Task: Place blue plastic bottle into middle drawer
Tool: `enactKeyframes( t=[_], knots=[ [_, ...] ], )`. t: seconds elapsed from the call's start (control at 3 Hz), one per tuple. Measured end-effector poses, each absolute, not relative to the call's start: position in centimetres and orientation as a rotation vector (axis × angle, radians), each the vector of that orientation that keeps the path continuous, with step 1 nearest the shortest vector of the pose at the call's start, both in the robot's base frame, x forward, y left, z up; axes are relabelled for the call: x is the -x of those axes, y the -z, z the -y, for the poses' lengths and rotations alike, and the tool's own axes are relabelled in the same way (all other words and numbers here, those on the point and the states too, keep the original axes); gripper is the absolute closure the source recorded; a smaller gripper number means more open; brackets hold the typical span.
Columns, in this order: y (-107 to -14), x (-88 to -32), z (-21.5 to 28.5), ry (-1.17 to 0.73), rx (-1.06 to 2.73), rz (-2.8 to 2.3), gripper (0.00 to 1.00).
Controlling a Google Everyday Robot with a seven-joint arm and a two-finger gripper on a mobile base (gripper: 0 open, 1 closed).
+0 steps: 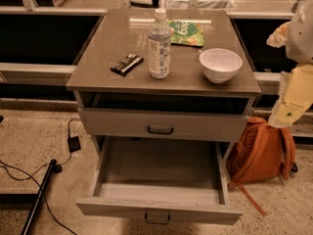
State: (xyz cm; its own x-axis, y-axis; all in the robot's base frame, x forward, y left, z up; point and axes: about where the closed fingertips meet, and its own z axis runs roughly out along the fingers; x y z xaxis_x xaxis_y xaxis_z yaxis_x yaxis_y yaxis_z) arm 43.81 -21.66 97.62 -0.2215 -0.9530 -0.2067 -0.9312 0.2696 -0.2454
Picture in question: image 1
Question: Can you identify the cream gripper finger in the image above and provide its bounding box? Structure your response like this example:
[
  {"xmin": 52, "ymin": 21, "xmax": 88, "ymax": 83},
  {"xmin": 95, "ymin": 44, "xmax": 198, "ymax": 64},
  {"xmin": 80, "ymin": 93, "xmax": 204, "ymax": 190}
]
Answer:
[{"xmin": 268, "ymin": 64, "xmax": 313, "ymax": 128}]

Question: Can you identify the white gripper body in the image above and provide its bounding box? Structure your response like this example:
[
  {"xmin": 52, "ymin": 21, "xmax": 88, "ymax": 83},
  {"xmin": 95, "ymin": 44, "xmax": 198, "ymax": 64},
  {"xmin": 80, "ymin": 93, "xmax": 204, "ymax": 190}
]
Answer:
[{"xmin": 266, "ymin": 22, "xmax": 290, "ymax": 48}]

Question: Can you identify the clear plastic water bottle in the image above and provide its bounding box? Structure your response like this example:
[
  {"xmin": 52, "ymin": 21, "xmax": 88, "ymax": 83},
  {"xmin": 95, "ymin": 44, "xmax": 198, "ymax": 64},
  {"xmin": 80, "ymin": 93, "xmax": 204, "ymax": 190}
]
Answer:
[{"xmin": 148, "ymin": 9, "xmax": 171, "ymax": 79}]

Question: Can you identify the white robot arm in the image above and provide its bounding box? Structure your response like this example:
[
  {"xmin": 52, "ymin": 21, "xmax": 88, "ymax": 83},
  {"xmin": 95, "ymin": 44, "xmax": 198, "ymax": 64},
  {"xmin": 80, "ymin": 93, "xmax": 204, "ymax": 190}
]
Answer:
[{"xmin": 266, "ymin": 0, "xmax": 313, "ymax": 128}]

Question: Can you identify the open middle drawer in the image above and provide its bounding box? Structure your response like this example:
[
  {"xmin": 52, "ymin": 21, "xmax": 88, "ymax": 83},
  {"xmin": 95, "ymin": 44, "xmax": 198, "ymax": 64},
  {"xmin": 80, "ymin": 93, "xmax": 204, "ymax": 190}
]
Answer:
[{"xmin": 76, "ymin": 137, "xmax": 242, "ymax": 225}]

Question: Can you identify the grey drawer cabinet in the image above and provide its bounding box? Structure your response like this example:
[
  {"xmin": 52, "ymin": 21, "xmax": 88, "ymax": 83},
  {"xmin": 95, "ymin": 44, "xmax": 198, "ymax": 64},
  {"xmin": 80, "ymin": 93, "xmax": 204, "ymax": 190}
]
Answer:
[{"xmin": 67, "ymin": 9, "xmax": 261, "ymax": 147}]

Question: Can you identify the closed top drawer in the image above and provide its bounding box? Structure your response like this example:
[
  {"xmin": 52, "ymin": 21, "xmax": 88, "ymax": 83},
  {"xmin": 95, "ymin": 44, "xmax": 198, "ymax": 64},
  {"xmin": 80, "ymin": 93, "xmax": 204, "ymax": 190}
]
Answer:
[{"xmin": 78, "ymin": 108, "xmax": 247, "ymax": 142}]

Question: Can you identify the white bowl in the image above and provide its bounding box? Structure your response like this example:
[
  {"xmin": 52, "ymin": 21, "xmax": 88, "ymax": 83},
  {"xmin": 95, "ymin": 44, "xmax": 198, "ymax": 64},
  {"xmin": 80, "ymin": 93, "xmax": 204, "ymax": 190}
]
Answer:
[{"xmin": 200, "ymin": 48, "xmax": 243, "ymax": 83}]

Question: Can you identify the orange backpack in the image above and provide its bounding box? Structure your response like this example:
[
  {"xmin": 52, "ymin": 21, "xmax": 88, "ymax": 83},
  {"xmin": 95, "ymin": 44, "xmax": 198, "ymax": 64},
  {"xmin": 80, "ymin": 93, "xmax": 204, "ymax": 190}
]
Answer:
[{"xmin": 226, "ymin": 117, "xmax": 297, "ymax": 216}]

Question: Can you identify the green snack bag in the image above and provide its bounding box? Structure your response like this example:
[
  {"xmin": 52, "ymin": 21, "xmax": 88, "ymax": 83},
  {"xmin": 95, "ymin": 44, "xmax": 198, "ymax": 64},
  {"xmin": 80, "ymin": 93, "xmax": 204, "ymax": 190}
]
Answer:
[{"xmin": 168, "ymin": 21, "xmax": 204, "ymax": 47}]

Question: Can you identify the black snack bar packet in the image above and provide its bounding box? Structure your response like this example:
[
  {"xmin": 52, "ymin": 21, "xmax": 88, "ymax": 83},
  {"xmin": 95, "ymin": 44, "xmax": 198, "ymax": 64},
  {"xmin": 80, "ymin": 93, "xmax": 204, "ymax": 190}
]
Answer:
[{"xmin": 111, "ymin": 54, "xmax": 144, "ymax": 76}]

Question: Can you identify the black power adapter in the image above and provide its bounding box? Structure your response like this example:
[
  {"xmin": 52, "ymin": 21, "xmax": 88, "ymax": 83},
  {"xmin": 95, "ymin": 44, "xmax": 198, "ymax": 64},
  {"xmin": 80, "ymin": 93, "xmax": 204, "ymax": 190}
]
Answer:
[{"xmin": 67, "ymin": 136, "xmax": 81, "ymax": 153}]

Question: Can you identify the black pole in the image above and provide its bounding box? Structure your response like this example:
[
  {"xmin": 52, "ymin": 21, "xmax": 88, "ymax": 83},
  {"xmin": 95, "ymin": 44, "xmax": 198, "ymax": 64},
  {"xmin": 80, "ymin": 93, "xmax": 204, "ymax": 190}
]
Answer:
[{"xmin": 21, "ymin": 159, "xmax": 57, "ymax": 235}]

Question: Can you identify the black cable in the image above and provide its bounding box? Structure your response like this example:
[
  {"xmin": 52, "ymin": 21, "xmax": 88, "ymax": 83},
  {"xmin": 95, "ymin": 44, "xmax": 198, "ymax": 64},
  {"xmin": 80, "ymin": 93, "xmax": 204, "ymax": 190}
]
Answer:
[{"xmin": 0, "ymin": 117, "xmax": 81, "ymax": 235}]

